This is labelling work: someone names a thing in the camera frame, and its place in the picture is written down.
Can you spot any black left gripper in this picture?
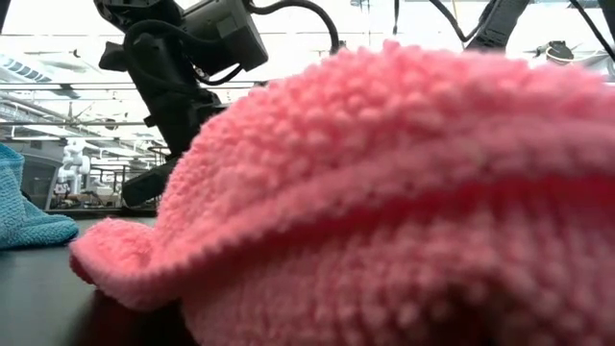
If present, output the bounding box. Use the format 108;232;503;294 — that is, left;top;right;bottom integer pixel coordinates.
121;33;228;209

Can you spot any light blue microfiber towel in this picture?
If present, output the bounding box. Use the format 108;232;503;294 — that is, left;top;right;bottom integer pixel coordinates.
0;142;80;250

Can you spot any pink microfiber towel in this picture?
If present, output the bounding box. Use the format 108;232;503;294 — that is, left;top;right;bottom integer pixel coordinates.
69;38;615;346

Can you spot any white background robot figure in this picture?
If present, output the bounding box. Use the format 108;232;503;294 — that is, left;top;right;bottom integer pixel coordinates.
56;138;92;196

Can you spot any dark gray rounded panel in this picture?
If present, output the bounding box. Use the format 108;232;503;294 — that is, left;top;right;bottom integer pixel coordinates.
18;153;62;211

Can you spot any black table frame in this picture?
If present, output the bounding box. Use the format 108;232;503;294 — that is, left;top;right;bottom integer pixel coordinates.
45;207;160;220

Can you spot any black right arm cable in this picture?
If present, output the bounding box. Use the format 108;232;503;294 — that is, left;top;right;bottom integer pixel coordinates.
568;0;615;63
427;0;482;44

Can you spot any black fixture with white ring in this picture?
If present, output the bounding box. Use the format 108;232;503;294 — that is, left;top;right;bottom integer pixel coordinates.
534;39;577;66

